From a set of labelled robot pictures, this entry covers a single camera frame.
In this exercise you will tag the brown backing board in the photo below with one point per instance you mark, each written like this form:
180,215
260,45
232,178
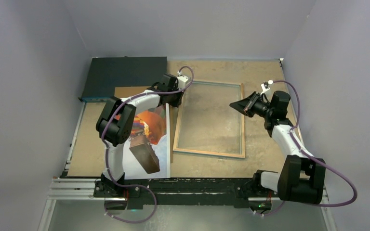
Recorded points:
124,92

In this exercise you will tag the dark blue flat box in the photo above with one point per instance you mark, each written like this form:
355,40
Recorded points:
107,73

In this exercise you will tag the black aluminium mounting rail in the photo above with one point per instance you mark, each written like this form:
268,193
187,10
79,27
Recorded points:
235,192

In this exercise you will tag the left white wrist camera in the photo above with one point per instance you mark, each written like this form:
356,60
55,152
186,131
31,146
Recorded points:
182,80

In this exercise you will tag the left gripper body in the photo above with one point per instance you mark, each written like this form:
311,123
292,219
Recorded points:
175,98

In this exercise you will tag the hot air balloon photo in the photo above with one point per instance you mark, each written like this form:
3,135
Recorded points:
146,153

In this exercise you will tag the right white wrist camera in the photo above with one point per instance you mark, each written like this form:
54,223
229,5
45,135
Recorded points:
266,90

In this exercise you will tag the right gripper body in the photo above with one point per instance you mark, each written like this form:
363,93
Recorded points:
262,109

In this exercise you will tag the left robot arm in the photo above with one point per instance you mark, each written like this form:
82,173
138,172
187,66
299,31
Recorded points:
114,127

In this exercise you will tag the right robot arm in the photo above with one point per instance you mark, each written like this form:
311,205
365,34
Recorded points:
302,176

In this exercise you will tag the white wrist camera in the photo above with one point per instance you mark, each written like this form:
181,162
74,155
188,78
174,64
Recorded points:
182,80
266,90

